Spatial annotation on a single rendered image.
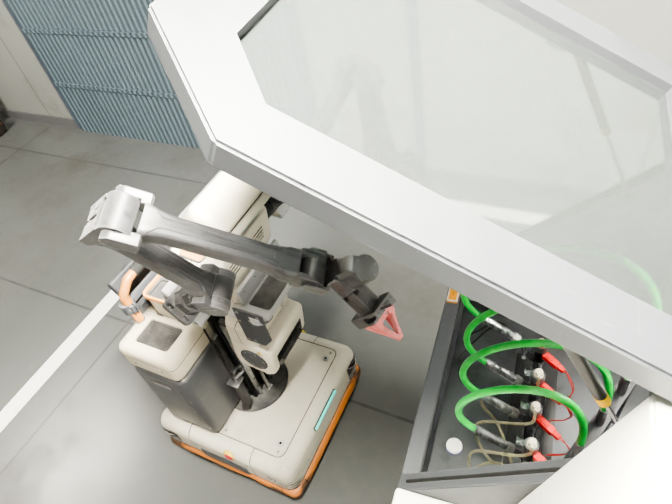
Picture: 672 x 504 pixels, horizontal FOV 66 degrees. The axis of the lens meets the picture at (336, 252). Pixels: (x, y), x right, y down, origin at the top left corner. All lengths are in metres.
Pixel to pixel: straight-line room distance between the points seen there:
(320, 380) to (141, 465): 0.93
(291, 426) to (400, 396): 0.56
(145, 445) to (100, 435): 0.25
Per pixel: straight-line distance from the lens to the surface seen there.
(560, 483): 0.94
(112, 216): 0.99
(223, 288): 1.28
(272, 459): 2.12
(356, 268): 1.01
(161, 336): 1.89
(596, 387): 0.78
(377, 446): 2.36
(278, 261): 1.02
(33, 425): 3.10
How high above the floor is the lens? 2.16
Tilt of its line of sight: 45 degrees down
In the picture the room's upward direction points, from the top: 14 degrees counter-clockwise
